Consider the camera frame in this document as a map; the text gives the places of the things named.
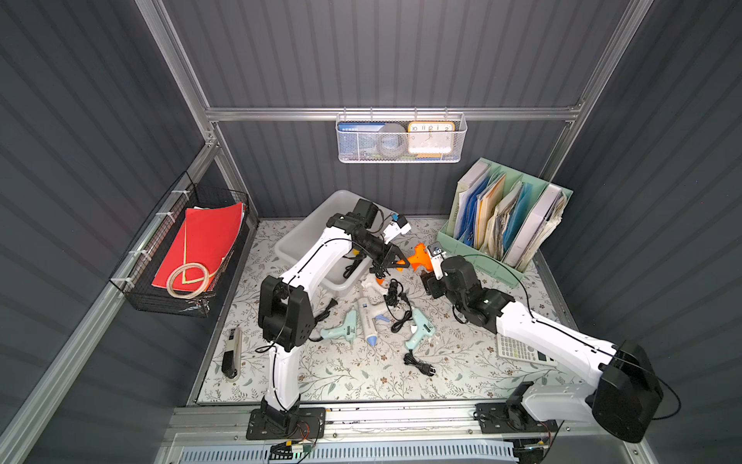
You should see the orange glue gun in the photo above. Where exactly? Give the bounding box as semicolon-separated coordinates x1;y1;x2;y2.
397;243;434;273

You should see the small white orange-tip glue gun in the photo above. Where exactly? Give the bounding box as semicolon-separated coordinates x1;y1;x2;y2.
361;275;413;334

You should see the translucent white storage box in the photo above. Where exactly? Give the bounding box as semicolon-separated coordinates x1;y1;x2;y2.
260;191;384;307

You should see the mint glue gun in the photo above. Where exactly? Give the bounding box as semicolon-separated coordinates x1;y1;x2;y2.
308;298;357;343
403;307;436;377

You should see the white blue-tip glue gun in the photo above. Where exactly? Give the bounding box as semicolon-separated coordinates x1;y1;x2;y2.
357;286;390;347

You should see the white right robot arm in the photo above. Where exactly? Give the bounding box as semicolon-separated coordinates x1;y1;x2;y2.
425;255;664;443

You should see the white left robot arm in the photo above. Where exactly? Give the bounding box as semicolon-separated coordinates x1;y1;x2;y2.
258;198;411;419

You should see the blue box in basket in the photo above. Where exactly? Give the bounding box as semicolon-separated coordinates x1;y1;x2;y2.
336;122;385;164

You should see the floral table mat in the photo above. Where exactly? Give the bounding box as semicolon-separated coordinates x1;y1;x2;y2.
196;220;581;405

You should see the white calculator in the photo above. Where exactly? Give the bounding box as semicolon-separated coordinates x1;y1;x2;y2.
496;334;558;367

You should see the blue folder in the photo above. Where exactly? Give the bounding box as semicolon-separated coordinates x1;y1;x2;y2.
454;173;490;240

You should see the green plastic file organizer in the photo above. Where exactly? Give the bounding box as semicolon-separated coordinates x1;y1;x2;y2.
438;159;573;287

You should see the teal perforated folder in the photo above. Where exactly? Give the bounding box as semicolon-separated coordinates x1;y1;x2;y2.
502;183;533;253

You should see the grey tape roll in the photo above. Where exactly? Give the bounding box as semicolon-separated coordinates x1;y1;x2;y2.
377;123;408;160

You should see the yellow alarm clock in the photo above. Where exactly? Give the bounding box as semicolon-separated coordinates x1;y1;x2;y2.
407;121;456;156

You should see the worn paper stack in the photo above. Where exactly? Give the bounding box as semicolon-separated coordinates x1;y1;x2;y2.
516;193;568;273

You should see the white thick binder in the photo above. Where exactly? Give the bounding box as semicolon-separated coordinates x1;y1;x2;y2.
504;184;563;269

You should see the red folder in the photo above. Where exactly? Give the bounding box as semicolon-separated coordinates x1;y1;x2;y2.
152;202;245;293

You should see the black white handheld device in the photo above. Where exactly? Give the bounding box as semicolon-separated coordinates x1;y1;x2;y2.
220;326;243;381

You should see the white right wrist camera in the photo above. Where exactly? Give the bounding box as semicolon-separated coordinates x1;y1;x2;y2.
427;242;446;280

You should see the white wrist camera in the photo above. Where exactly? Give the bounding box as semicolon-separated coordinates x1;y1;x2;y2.
382;213;412;244
427;242;446;280

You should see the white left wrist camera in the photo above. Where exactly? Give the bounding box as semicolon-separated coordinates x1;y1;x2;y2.
382;213;412;244

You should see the white wire wall basket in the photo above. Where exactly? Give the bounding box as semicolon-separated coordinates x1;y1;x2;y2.
335;111;468;164

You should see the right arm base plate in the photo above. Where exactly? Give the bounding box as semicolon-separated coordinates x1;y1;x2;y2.
473;402;558;435

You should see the aluminium front rail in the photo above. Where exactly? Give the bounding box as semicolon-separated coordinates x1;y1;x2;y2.
155;400;656;463

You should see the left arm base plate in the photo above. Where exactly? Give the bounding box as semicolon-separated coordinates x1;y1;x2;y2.
245;403;327;441

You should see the black wire side basket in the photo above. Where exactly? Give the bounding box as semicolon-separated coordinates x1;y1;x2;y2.
110;176;251;318

